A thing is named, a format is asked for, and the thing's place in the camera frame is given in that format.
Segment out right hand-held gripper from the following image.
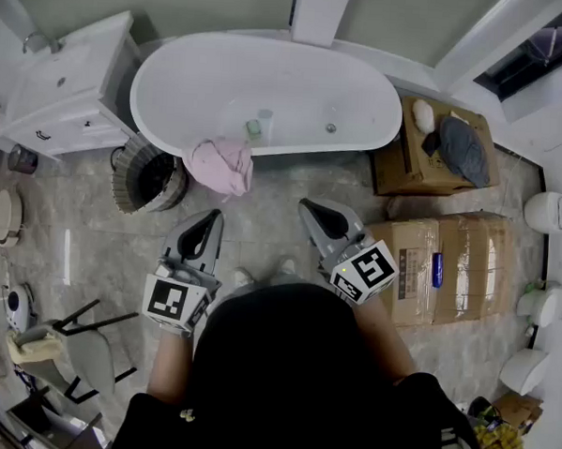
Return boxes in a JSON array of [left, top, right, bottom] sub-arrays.
[[293, 196, 403, 309]]

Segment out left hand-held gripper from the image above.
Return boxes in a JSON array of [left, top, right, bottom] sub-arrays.
[[141, 205, 227, 341]]

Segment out woven laundry basket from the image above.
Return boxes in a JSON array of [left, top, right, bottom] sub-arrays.
[[107, 129, 191, 217]]

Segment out person's left forearm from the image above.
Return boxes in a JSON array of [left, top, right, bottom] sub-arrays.
[[145, 327, 197, 409]]

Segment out person's right forearm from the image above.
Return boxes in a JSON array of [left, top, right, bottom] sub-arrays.
[[346, 292, 422, 387]]

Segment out person's left shoe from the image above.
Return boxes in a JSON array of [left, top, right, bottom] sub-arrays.
[[233, 265, 257, 287]]

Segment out blue tube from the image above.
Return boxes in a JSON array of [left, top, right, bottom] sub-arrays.
[[431, 251, 447, 291]]

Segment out clear plastic cup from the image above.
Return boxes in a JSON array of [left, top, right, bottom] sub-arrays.
[[255, 108, 275, 142]]

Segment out large taped cardboard box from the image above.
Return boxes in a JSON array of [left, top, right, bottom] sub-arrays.
[[361, 205, 518, 334]]

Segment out white fluffy towel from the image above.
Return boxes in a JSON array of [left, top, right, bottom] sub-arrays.
[[410, 98, 439, 135]]

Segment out gray chair black legs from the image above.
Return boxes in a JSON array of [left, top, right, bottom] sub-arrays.
[[3, 293, 143, 409]]

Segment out gray cloth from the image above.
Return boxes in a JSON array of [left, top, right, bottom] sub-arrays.
[[418, 112, 495, 190]]

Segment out person's black shirt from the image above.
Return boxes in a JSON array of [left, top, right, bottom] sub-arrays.
[[109, 273, 491, 449]]

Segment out white bathtub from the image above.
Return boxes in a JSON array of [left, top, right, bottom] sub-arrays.
[[126, 26, 408, 171]]

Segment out white robot vacuum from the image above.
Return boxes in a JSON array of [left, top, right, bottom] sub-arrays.
[[0, 282, 38, 335]]

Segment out small round coffee table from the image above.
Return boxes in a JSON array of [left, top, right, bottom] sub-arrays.
[[0, 189, 28, 249]]

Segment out black mesh waste bin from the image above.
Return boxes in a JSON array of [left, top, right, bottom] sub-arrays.
[[7, 142, 40, 176]]

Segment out cream towel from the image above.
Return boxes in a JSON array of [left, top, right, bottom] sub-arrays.
[[5, 332, 66, 369]]

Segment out white vanity cabinet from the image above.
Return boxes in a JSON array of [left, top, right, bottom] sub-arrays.
[[0, 5, 144, 166]]

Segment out white pillar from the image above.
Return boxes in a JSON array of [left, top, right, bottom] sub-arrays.
[[288, 0, 354, 50]]

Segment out white toilet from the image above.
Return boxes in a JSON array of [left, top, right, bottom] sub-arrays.
[[522, 188, 562, 235]]

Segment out white ceramic fixture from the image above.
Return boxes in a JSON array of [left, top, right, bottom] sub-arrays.
[[514, 277, 562, 329], [496, 347, 551, 399]]

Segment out dark table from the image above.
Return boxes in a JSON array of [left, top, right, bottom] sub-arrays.
[[4, 382, 114, 449]]

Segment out chrome faucet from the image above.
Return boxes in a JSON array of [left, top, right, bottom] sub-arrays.
[[22, 30, 65, 56]]

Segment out small crumpled cardboard box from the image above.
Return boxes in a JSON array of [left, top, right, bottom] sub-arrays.
[[489, 391, 546, 431]]

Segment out yellow plaid cloth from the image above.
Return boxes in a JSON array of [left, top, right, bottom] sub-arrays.
[[472, 423, 526, 449]]

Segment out black framed window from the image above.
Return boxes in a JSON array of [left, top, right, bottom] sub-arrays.
[[472, 0, 562, 106]]

